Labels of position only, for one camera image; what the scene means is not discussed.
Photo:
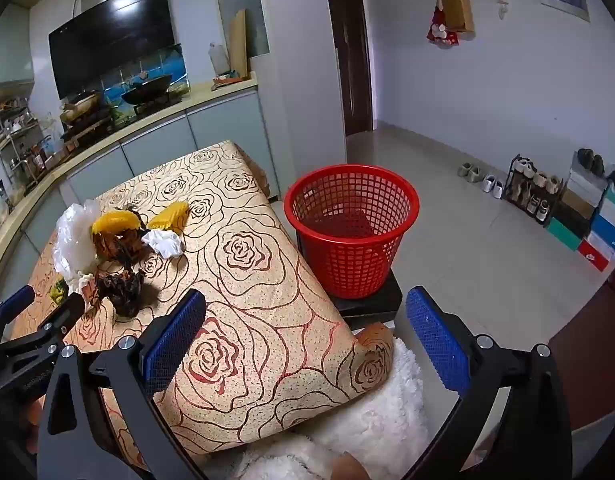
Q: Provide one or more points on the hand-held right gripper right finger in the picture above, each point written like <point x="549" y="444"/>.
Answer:
<point x="435" y="340"/>

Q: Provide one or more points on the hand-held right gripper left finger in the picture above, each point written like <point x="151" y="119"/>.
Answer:
<point x="175" y="345"/>

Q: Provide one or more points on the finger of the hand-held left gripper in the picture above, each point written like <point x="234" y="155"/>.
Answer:
<point x="69" y="307"/>
<point x="14" y="302"/>

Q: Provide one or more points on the green snack wrapper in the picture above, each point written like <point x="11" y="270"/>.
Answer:
<point x="59" y="291"/>

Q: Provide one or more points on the black plastic bag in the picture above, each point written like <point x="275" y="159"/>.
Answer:
<point x="127" y="290"/>

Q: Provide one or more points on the white foam net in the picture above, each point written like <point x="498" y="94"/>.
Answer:
<point x="72" y="240"/>

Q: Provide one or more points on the brown plastic bag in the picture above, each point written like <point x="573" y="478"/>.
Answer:
<point x="119" y="249"/>

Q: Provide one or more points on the yellow foam net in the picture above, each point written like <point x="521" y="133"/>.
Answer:
<point x="172" y="212"/>
<point x="114" y="221"/>

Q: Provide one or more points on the white tissue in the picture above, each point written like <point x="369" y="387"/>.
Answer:
<point x="162" y="244"/>

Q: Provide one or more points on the red plastic mesh basket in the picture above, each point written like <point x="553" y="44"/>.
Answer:
<point x="357" y="265"/>

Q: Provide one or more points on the black stool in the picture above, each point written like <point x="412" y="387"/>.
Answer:
<point x="372" y="307"/>

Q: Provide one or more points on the white fluffy blanket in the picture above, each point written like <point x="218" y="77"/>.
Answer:
<point x="377" y="420"/>

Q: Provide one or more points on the rose-patterned golden tablecloth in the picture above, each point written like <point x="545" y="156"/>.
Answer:
<point x="267" y="280"/>

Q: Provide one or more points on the metal spice rack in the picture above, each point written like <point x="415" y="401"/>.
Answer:
<point x="17" y="145"/>

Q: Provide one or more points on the dark brown wooden furniture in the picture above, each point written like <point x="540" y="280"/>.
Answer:
<point x="592" y="360"/>

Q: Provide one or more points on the white shoe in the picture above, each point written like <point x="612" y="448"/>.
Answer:
<point x="487" y="182"/>
<point x="498" y="187"/>

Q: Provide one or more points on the grey shoe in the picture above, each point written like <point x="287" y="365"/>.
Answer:
<point x="476" y="174"/>
<point x="465" y="169"/>

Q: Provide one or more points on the black shoe rack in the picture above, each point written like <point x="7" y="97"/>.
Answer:
<point x="510" y="180"/>

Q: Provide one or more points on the stack of shoe boxes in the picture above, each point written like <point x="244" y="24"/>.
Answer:
<point x="595" y="255"/>

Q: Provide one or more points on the black portable cooker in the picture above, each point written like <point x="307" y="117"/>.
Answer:
<point x="87" y="122"/>

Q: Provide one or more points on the grey kitchen base cabinets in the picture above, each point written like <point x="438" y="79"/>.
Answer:
<point x="157" y="140"/>

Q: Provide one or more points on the row of assorted shoes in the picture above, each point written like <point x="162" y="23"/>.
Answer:
<point x="537" y="180"/>

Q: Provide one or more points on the black gas stove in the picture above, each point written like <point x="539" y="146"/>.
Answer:
<point x="132" y="112"/>

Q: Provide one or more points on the black wok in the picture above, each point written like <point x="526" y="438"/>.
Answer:
<point x="147" y="90"/>

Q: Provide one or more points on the dark ankle boot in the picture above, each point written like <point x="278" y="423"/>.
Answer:
<point x="583" y="157"/>
<point x="597" y="162"/>

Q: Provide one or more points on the blue scenic tile backsplash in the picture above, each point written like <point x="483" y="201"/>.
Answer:
<point x="162" y="65"/>

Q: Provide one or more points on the orange dish cloth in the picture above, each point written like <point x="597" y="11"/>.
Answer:
<point x="222" y="81"/>

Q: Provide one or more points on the black range hood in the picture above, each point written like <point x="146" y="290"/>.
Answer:
<point x="112" y="35"/>

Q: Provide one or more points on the translucent plastic bottle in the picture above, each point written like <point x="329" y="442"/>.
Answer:
<point x="218" y="60"/>

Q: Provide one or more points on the dark wooden door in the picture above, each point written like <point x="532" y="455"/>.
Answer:
<point x="350" y="60"/>

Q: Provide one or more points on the red hanging ornament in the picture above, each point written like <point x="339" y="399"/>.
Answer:
<point x="440" y="35"/>

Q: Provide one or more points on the wooden cutting board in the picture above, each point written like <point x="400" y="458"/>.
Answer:
<point x="239" y="45"/>

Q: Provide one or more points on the brown paper bag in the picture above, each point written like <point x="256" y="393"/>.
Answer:
<point x="457" y="10"/>

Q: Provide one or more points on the grey wall cabinets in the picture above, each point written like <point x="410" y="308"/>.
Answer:
<point x="9" y="45"/>

